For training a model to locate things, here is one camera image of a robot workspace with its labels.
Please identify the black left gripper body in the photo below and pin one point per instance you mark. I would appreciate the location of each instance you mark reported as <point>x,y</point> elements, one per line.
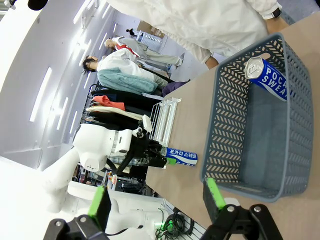
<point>146,152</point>

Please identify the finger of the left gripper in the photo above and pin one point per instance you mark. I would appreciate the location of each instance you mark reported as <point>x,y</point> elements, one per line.
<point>170,161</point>
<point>162,150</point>

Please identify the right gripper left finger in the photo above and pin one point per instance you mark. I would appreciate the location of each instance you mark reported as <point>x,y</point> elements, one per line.
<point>100,210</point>

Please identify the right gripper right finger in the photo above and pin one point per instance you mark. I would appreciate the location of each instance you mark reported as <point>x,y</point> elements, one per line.
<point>215,200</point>

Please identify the blue Pocari Sweat can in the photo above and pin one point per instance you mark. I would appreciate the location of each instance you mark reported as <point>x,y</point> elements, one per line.
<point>270,80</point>
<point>182,156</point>

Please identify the grey plastic lattice basket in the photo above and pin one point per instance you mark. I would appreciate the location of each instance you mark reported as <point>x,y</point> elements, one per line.
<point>262,150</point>

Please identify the person's left forearm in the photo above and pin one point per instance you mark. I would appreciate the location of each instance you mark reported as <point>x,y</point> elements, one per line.
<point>267,8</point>

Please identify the person's right forearm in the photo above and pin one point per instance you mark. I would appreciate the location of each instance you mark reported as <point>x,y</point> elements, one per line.
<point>202,53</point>

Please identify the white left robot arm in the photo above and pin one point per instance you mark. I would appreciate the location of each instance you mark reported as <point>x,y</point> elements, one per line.
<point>95,145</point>

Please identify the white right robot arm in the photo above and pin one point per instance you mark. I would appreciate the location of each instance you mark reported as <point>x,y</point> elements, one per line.
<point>12,75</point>

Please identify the person's right hand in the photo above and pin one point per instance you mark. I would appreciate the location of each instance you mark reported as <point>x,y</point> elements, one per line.
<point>212,63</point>

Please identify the person's left hand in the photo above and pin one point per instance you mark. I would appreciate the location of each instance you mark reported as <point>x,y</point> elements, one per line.
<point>276,25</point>

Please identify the cream hanging garment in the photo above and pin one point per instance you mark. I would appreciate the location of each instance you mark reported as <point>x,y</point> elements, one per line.
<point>112,112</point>

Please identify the black hanging garment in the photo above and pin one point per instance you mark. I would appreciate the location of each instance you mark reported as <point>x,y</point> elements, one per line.
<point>125,96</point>

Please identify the orange hanging garment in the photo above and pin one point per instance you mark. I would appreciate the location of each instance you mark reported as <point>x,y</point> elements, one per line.
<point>107,102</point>

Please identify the purple cloth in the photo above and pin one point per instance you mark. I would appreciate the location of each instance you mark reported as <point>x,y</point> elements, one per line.
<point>175,87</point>

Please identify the teal fluffy garment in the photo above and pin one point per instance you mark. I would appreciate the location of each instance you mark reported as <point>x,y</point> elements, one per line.
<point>125,82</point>

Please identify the ceiling light strip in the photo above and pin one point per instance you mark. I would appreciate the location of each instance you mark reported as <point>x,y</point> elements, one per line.
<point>62,113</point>
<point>41,95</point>
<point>73,122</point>

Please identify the black-haired mannequin white shirt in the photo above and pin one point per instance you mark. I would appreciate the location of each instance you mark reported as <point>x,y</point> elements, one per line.
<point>120,62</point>

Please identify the bald mannequin grey clothes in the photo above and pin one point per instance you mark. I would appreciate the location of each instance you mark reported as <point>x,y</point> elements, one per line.
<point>130,45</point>

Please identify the stacked cardboard boxes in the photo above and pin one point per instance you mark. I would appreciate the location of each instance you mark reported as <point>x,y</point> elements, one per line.
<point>147,26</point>

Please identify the person in white jacket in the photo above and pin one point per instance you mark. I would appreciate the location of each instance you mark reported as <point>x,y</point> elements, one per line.
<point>200,22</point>

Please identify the black smartwatch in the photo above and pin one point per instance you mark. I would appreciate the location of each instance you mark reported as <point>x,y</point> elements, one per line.
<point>276,12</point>

